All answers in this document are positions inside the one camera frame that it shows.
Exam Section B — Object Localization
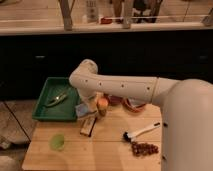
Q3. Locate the white handled black brush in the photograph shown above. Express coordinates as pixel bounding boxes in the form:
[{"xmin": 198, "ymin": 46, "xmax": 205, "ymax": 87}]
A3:
[{"xmin": 123, "ymin": 122, "xmax": 160, "ymax": 142}]

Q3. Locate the wooden block with black edge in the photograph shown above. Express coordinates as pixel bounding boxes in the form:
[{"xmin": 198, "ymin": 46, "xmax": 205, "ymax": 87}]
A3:
[{"xmin": 80, "ymin": 117, "xmax": 97, "ymax": 137}]

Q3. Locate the green chili pepper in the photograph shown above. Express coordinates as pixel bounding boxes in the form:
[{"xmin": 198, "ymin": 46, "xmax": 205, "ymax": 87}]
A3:
[{"xmin": 46, "ymin": 89, "xmax": 69, "ymax": 107}]

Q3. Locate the bunch of red grapes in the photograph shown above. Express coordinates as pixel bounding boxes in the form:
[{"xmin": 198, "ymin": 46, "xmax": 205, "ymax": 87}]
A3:
[{"xmin": 131, "ymin": 142, "xmax": 159, "ymax": 156}]

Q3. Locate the green plastic tray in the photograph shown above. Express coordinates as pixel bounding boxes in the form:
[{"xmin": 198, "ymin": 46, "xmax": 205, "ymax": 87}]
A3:
[{"xmin": 32, "ymin": 77, "xmax": 80, "ymax": 122}]

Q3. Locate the orange bowl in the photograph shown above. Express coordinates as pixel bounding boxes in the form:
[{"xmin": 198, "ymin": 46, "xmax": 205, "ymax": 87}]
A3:
[{"xmin": 122, "ymin": 98, "xmax": 145, "ymax": 113}]

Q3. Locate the dark red bowl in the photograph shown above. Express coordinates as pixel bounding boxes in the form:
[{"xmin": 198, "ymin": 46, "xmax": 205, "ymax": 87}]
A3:
[{"xmin": 108, "ymin": 95, "xmax": 122, "ymax": 106}]

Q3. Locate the green plastic cup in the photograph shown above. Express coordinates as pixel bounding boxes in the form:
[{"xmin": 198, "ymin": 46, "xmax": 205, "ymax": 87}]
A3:
[{"xmin": 49, "ymin": 134, "xmax": 65, "ymax": 151}]

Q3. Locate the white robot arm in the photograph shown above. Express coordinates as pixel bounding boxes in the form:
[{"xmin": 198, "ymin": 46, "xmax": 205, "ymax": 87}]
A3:
[{"xmin": 69, "ymin": 59, "xmax": 213, "ymax": 171}]

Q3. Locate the grey cloth in bowl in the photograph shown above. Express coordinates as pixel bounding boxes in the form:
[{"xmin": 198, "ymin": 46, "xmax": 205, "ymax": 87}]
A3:
[{"xmin": 129, "ymin": 99, "xmax": 144, "ymax": 107}]

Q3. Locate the blue sponge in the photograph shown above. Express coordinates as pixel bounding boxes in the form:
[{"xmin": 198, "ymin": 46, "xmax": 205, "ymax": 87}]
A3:
[{"xmin": 75, "ymin": 103, "xmax": 89, "ymax": 118}]

